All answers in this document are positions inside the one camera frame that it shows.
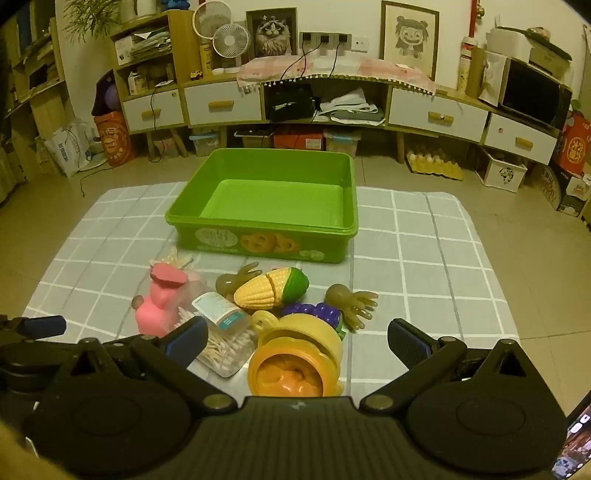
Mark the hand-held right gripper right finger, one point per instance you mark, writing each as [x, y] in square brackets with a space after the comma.
[408, 344]

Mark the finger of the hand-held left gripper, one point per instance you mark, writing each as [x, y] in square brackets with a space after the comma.
[44, 326]

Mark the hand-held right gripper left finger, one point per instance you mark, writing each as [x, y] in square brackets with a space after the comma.
[187, 340]

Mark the clear cotton swab container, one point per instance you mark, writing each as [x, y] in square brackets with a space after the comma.
[226, 341]

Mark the pink pig toy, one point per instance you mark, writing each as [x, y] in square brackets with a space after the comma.
[159, 309]

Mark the red fluted toy cup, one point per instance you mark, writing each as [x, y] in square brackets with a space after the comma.
[168, 276]

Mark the brown octopus toy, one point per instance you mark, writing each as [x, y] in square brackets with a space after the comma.
[228, 284]
[344, 297]

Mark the white starfish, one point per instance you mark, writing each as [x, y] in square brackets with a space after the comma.
[178, 258]

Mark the yellow toy corn cob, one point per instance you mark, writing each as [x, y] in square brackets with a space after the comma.
[263, 290]

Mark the purple toy grapes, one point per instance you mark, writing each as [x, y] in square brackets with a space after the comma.
[318, 311]

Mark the yellow toy pot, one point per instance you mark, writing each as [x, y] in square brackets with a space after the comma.
[309, 330]

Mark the orange toy pot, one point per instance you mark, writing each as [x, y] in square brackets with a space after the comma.
[281, 374]

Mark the green plastic storage box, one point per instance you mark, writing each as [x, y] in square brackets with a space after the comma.
[277, 203]

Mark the grey checked blanket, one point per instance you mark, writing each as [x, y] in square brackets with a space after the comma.
[415, 258]

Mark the white plastic bag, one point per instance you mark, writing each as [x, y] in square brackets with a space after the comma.
[69, 147]

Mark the yellow egg tray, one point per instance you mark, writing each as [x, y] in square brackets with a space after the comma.
[434, 164]

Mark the white printed storage crate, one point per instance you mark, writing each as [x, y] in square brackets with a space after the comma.
[501, 173]

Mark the clear bin blue lid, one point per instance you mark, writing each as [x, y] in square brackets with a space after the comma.
[205, 145]

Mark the smartphone with lit screen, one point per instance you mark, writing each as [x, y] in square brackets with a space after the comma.
[579, 443]

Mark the orange printed bag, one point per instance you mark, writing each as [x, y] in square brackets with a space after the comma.
[115, 138]

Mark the clear plastic bin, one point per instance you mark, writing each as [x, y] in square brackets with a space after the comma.
[254, 138]
[341, 144]

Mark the printed cardboard boxes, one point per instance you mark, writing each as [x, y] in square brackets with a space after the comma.
[568, 189]

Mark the flat red box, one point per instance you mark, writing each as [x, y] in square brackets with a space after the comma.
[298, 141]

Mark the wooden bookshelf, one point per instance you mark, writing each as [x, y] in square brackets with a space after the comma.
[32, 92]

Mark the purple ball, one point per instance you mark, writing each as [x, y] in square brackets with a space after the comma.
[113, 96]

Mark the pile of folded clothes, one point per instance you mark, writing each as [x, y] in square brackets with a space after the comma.
[351, 108]

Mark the long wooden media cabinet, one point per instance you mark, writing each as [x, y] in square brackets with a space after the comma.
[461, 99]

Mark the black bag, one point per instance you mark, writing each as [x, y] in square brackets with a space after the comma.
[288, 104]

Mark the red gift box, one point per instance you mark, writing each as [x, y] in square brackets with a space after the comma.
[575, 143]

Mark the pink fringed cloth runner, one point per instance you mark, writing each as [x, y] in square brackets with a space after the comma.
[369, 69]

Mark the brown cardboard tube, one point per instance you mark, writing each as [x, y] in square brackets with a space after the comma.
[477, 71]

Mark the black microwave oven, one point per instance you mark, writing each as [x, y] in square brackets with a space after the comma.
[535, 92]

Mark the tall printed canister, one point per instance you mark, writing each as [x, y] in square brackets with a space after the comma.
[466, 64]

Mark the stack of papers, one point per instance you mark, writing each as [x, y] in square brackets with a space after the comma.
[152, 44]

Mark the small white desk fan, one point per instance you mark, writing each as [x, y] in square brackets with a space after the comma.
[231, 40]

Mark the framed cartoon girl drawing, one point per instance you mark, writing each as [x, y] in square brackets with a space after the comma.
[410, 37]

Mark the green potted plant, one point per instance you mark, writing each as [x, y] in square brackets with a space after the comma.
[92, 14]

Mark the white appliance box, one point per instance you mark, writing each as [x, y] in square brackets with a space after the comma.
[510, 41]

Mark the framed cat picture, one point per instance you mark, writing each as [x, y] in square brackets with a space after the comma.
[272, 32]

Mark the white round fan guard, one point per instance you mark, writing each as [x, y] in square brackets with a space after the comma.
[205, 14]

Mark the dark pan with lid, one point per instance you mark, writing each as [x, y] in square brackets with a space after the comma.
[549, 44]

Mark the red hanging ornament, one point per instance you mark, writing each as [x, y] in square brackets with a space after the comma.
[475, 18]

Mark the wall socket strip with plugs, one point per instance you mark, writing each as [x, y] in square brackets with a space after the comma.
[324, 38]

